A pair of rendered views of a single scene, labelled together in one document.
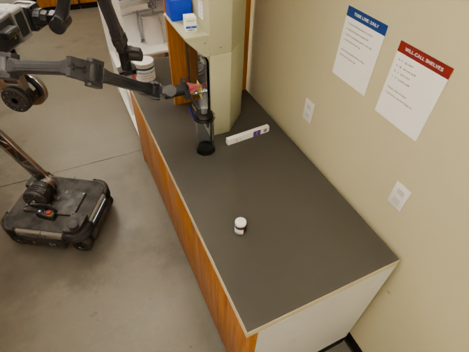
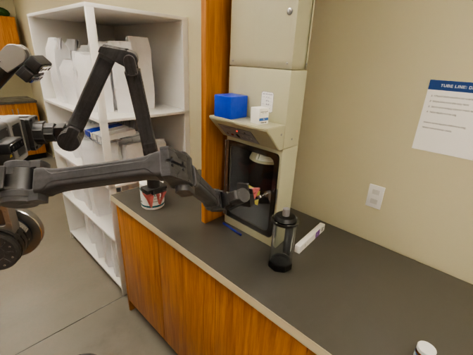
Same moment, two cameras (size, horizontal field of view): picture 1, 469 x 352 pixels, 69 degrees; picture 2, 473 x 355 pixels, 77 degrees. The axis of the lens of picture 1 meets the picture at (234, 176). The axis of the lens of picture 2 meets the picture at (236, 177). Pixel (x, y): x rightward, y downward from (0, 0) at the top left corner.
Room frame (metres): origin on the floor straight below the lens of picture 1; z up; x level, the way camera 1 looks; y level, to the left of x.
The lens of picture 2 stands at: (0.49, 0.70, 1.75)
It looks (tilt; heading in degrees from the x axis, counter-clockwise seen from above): 22 degrees down; 340
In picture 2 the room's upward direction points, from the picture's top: 3 degrees clockwise
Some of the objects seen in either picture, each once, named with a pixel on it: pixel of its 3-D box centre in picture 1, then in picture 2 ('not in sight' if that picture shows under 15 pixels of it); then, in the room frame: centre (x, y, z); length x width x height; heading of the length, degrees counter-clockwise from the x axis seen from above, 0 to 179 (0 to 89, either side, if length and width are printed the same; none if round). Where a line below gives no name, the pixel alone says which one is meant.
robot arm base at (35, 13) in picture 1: (42, 17); (43, 132); (1.77, 1.02, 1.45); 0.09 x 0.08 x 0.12; 175
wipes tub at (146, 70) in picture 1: (144, 70); (152, 193); (2.07, 0.62, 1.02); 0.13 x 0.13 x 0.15
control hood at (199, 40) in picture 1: (185, 33); (244, 132); (1.62, 0.26, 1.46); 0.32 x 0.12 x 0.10; 27
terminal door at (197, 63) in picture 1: (197, 82); (248, 187); (1.64, 0.22, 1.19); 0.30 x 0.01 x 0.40; 26
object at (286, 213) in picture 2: (204, 112); (285, 215); (1.38, 0.16, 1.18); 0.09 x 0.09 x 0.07
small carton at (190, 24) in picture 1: (190, 22); (259, 115); (1.55, 0.23, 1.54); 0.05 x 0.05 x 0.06; 19
